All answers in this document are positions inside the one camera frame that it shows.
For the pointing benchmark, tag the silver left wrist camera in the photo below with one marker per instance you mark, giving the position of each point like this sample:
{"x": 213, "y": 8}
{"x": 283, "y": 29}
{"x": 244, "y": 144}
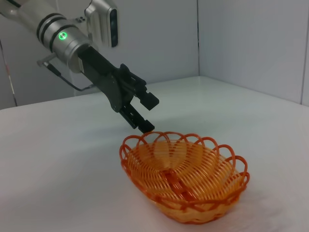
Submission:
{"x": 101, "y": 21}

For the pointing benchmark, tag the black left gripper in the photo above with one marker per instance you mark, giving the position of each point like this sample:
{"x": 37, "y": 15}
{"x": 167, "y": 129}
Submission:
{"x": 106, "y": 79}

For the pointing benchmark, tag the orange woven plastic basket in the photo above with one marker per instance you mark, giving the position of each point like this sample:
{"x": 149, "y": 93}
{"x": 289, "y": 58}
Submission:
{"x": 193, "y": 183}

